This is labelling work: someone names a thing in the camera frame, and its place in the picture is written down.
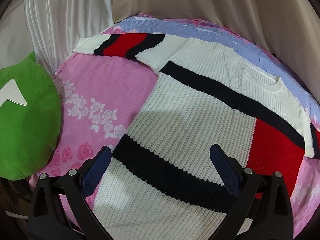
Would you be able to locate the white satin curtain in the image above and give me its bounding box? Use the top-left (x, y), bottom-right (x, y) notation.
top-left (24, 0), bottom-right (114, 74)

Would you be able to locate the beige curtain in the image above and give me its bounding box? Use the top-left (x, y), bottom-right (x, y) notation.
top-left (112, 0), bottom-right (319, 98)

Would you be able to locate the green plush pillow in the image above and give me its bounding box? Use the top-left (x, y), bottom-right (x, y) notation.
top-left (1, 52), bottom-right (62, 180)

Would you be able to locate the white red black knit sweater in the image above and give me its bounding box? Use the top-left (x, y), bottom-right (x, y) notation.
top-left (75, 34), bottom-right (319, 239)

